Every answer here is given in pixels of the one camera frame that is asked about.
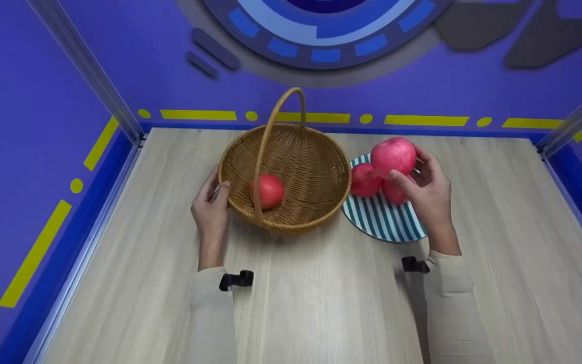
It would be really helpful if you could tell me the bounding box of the person's right hand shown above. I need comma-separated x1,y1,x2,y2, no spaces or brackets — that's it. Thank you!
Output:
387,145,454,239

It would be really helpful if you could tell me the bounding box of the person's left hand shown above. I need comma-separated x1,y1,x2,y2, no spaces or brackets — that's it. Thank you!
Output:
191,165,232,239

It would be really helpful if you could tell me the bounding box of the large red apple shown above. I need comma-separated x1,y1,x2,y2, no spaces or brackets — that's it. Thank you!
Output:
370,136,418,179

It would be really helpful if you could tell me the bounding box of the woven wicker basket with handle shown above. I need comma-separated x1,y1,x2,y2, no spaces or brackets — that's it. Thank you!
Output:
218,86,353,236

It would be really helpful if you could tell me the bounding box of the person's right forearm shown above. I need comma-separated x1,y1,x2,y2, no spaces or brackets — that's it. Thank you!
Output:
421,235,497,364

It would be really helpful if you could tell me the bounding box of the person's left forearm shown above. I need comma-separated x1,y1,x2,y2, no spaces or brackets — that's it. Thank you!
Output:
186,236,239,364

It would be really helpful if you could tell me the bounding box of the teal white striped plate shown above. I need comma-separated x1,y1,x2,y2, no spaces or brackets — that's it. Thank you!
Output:
341,154,428,244

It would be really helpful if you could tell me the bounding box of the black wrist band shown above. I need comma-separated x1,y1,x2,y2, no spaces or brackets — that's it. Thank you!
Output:
401,256,431,275
219,269,255,292

